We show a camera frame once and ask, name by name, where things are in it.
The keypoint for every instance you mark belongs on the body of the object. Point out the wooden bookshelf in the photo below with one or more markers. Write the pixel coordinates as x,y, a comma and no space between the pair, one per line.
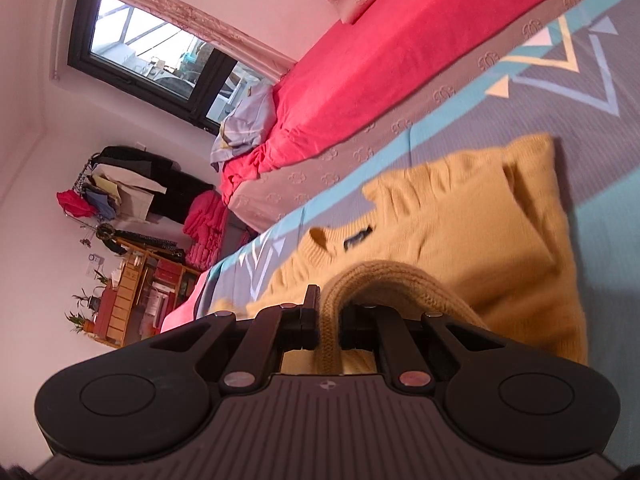
134,305

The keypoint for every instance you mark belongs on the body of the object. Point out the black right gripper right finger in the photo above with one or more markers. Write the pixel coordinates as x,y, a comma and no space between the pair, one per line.
382,331

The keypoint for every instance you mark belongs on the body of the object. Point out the pink curtain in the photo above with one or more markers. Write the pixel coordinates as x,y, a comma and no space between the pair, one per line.
225,37

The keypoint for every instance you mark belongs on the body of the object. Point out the dark framed window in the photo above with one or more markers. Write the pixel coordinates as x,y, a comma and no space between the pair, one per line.
158,62

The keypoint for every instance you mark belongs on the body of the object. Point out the red ruffled fabric pile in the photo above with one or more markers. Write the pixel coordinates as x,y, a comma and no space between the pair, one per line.
206,224

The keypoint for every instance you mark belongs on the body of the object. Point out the grey lilac crumpled cloth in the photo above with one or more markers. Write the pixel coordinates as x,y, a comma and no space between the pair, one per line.
246,127

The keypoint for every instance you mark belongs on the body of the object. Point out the yellow cable knit sweater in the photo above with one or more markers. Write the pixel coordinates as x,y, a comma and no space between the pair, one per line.
480,236

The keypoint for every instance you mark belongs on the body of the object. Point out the blue grey patterned bedspread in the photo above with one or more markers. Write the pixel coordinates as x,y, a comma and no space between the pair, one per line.
582,87

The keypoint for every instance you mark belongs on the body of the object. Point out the small potted plant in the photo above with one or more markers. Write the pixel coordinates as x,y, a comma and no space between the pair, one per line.
88,305

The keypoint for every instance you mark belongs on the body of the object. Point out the grey mattress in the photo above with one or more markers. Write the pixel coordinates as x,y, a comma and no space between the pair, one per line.
263,202

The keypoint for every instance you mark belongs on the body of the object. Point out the red bed sheet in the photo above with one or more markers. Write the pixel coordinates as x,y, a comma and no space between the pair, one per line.
354,73

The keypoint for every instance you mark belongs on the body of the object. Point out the clothes pile on rack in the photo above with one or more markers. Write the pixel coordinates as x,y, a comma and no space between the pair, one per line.
125,183

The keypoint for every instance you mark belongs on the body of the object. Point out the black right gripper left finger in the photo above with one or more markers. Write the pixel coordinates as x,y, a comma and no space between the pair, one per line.
259,345

